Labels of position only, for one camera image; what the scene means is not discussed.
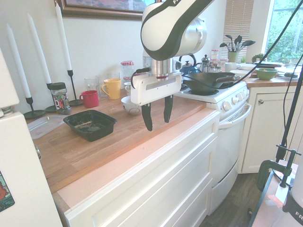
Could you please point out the clear drinking glass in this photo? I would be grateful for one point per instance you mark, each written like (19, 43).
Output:
(100, 81)
(91, 84)
(113, 75)

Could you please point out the black camera stand pole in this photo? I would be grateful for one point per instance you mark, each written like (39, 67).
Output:
(287, 127)

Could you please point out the small green potted plant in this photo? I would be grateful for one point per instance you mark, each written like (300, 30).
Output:
(258, 57)

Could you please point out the white drawer cabinet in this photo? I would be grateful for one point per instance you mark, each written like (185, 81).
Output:
(154, 177)

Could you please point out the spice jar with black lid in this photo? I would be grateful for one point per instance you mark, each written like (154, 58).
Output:
(61, 99)

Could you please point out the colourful rectangular fridge magnet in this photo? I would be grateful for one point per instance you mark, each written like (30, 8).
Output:
(4, 194)

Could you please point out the tall white taper candle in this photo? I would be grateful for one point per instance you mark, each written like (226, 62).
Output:
(63, 40)

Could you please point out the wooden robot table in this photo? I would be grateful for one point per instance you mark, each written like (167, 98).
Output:
(267, 212)

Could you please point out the small glass jar checkered lid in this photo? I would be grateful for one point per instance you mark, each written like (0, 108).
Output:
(126, 78)

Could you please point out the black kitchen utensil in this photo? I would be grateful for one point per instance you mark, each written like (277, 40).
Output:
(248, 43)
(238, 40)
(223, 45)
(229, 39)

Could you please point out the white kitchen stove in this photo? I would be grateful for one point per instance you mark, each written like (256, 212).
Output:
(227, 132)

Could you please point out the white cabinet door with knob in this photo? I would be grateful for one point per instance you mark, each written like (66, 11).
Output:
(262, 137)

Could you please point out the black wok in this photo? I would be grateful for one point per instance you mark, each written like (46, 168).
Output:
(201, 82)

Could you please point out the white shallow dish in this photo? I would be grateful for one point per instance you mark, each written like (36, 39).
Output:
(248, 67)

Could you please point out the beige window blind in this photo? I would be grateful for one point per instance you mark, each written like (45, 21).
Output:
(236, 23)

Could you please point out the dark green screw clamp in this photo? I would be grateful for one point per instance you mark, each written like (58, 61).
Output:
(264, 170)

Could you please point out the white ceramic cup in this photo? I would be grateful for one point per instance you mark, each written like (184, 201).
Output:
(230, 67)

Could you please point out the stacked glass jar red lid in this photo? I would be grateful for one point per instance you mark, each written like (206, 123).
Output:
(215, 54)

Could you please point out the black candle holder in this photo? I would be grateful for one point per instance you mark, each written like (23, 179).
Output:
(49, 108)
(33, 114)
(73, 94)

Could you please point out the glass french press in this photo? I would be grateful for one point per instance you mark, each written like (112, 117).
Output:
(206, 65)

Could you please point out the medium white taper candle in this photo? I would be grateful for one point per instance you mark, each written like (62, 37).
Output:
(39, 49)

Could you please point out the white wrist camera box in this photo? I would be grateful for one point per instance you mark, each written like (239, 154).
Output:
(177, 64)

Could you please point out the white refrigerator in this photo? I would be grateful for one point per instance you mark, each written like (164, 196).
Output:
(21, 170)

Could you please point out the tall glass jar checkered lid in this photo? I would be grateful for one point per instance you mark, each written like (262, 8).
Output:
(127, 68)

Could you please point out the short white taper candle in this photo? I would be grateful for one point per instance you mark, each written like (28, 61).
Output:
(19, 63)

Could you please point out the yellow mug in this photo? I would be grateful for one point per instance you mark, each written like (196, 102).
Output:
(113, 88)

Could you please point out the dark stacked plates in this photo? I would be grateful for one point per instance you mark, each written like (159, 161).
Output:
(270, 63)

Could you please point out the red mug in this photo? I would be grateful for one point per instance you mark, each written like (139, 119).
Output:
(91, 99)

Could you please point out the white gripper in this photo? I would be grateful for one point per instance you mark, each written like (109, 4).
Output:
(156, 91)

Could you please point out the black plastic food container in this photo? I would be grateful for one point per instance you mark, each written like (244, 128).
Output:
(94, 133)

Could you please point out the pale green utensil holder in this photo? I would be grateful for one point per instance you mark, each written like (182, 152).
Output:
(233, 57)

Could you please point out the small patterned white cup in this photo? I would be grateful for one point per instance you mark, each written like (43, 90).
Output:
(127, 88)

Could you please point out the window with white frame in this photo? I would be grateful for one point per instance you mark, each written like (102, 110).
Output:
(284, 35)

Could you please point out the framed picture dark wood frame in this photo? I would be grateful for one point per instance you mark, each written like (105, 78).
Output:
(101, 13)

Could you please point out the white bowl with swirl pattern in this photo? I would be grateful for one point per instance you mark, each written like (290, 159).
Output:
(132, 110)

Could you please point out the green bowl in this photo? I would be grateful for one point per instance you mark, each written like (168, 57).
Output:
(266, 74)

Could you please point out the clear plastic container lid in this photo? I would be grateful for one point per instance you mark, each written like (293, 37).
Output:
(42, 125)

